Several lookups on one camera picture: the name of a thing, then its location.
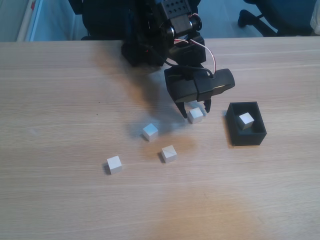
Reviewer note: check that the white cube block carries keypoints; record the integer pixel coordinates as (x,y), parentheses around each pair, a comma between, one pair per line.
(246,120)
(150,131)
(114,163)
(195,116)

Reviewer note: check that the white cube with diagonal line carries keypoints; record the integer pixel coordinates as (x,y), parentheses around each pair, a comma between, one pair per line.
(168,153)

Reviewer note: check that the black open box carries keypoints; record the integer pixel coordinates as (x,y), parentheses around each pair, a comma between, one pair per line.
(250,140)

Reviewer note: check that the black oval webcam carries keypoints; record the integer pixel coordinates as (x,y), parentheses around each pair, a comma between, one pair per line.
(182,90)

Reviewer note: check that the black office chair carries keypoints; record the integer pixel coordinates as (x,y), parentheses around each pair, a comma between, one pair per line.
(100,20)

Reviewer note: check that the blue office chair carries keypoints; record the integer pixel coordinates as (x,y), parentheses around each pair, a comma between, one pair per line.
(287,15)

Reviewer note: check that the white board with red mark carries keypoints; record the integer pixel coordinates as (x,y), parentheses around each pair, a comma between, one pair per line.
(27,20)

